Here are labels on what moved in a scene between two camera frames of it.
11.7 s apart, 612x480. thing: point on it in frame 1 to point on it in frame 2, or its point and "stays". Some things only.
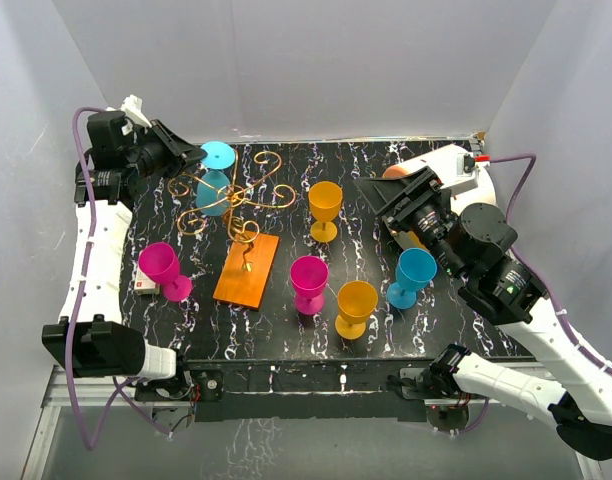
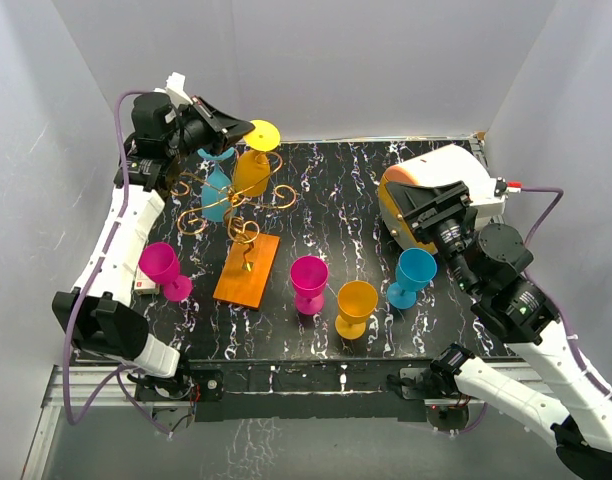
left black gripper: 178,151 to 224,129
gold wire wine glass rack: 247,269 stays
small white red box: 143,285 stays
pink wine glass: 309,275 stays
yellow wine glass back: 325,199 to 252,169
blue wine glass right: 416,268 stays
